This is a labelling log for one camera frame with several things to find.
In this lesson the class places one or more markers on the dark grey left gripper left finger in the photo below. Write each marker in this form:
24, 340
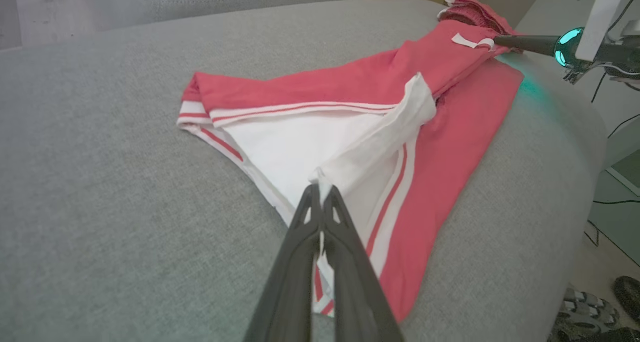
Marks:
295, 277

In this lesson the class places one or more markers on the grey and yellow sofa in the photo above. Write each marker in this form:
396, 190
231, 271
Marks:
125, 182

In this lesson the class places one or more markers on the black rubber robot wheel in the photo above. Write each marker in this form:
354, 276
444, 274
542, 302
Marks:
629, 294

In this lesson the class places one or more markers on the red and white shirt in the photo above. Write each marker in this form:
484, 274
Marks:
450, 141

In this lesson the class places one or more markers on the grey treaded robot wheel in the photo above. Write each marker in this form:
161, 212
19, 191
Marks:
585, 317

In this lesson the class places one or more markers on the red shorts with white trim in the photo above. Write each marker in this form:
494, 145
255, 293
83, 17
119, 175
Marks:
475, 14

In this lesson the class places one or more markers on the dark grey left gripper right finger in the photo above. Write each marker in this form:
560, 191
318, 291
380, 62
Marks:
355, 287

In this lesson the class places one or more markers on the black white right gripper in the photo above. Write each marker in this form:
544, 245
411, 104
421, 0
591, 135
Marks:
602, 26

